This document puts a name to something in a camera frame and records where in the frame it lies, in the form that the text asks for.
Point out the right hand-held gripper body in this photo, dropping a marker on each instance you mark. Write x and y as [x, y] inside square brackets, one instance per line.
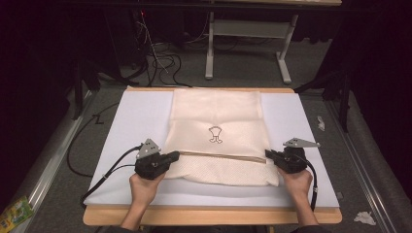
[293, 160]

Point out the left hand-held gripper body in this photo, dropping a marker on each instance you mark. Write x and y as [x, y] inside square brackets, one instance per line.
[150, 165]

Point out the cream mesh laundry bag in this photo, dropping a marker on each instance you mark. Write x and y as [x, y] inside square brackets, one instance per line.
[220, 152]

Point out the person's right hand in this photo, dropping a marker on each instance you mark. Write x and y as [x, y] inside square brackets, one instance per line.
[298, 186]

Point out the person's left hand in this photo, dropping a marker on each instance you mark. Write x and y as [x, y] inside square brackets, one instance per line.
[144, 191]

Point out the small crumpled white tissue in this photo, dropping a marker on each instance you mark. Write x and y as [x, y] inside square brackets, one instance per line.
[321, 123]

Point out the white foam mat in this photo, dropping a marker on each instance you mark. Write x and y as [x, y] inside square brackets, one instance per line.
[139, 119]

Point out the small grey block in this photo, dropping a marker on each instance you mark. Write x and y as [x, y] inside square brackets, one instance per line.
[339, 195]

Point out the wooden table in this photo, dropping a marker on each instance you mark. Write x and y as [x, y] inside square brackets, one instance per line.
[207, 216]

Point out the black tape mark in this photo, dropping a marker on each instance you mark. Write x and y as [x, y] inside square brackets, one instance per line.
[98, 119]

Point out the black metal stand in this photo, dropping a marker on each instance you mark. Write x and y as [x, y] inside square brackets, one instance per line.
[79, 87]
[343, 97]

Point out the large crumpled white tissue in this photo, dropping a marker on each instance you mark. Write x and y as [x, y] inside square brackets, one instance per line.
[364, 217]

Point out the green and yellow packet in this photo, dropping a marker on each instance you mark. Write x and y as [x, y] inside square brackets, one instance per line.
[14, 215]

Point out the metal floor rail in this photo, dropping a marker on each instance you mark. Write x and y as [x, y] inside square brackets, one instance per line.
[48, 168]
[359, 168]

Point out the white metal desk frame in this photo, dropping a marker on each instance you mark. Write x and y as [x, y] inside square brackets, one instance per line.
[249, 29]

